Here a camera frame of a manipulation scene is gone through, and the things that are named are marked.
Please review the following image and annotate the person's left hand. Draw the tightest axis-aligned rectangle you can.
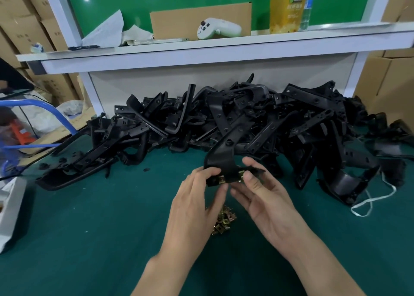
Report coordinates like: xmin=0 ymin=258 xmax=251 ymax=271
xmin=157 ymin=167 xmax=229 ymax=268

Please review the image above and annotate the blue trolley handle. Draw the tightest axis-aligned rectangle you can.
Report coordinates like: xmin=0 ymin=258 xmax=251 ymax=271
xmin=0 ymin=98 xmax=78 ymax=176

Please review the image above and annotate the orange plastic item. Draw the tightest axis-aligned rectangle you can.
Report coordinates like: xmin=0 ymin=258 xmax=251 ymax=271
xmin=9 ymin=119 xmax=37 ymax=146

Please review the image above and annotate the person's right forearm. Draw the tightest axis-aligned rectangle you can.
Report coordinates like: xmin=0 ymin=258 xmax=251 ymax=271
xmin=285 ymin=228 xmax=367 ymax=296

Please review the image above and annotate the white cloth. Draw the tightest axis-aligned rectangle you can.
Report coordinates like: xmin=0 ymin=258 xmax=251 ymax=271
xmin=121 ymin=25 xmax=154 ymax=46

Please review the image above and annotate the person's right hand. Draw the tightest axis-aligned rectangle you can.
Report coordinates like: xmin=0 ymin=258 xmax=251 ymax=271
xmin=230 ymin=157 xmax=313 ymax=263

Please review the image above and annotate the white plastic bag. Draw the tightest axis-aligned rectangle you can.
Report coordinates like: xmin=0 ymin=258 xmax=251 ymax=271
xmin=19 ymin=91 xmax=85 ymax=135

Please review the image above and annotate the yellow drink bottle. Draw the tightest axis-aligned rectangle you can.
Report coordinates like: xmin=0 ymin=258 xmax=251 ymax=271
xmin=269 ymin=0 xmax=308 ymax=34

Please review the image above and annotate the white handheld controller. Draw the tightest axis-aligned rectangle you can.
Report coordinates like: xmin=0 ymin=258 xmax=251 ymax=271
xmin=197 ymin=17 xmax=243 ymax=40

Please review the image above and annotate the person's left forearm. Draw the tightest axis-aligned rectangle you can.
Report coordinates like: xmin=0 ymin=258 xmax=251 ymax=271
xmin=131 ymin=254 xmax=194 ymax=296

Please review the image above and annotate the silver flat phone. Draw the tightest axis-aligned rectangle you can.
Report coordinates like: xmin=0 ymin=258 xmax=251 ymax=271
xmin=132 ymin=38 xmax=189 ymax=46

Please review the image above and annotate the white cord loop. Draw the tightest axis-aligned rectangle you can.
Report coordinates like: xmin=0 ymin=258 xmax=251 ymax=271
xmin=351 ymin=172 xmax=397 ymax=217

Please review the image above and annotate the white workbench shelf frame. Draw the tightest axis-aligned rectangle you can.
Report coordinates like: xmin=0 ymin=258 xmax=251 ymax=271
xmin=16 ymin=0 xmax=414 ymax=117

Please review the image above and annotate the pile of black plastic parts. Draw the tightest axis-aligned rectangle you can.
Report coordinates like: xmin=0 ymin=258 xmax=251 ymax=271
xmin=36 ymin=73 xmax=414 ymax=206

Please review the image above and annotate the stack of cardboard boxes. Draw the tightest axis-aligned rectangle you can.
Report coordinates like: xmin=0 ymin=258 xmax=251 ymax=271
xmin=0 ymin=0 xmax=85 ymax=106
xmin=353 ymin=0 xmax=414 ymax=125

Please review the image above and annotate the clear water bottle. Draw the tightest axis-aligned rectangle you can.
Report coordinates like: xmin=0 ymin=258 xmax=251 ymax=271
xmin=301 ymin=0 xmax=317 ymax=31

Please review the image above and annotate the white box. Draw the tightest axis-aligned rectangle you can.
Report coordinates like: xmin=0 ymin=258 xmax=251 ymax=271
xmin=0 ymin=176 xmax=27 ymax=255

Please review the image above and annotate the open cardboard box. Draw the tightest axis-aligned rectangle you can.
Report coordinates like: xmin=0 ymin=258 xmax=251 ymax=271
xmin=149 ymin=2 xmax=253 ymax=41

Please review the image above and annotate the black plastic bracket part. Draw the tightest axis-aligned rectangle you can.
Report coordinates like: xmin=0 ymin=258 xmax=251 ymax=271
xmin=204 ymin=118 xmax=266 ymax=187

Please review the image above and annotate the flat cardboard sheet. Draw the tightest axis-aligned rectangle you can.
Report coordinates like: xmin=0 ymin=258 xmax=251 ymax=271
xmin=23 ymin=106 xmax=97 ymax=155

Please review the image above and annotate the pile of brass clips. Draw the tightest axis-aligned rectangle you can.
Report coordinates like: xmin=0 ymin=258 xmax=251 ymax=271
xmin=210 ymin=205 xmax=237 ymax=237

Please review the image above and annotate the white crumpled paper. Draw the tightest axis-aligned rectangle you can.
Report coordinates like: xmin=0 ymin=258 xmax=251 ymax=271
xmin=82 ymin=9 xmax=124 ymax=48

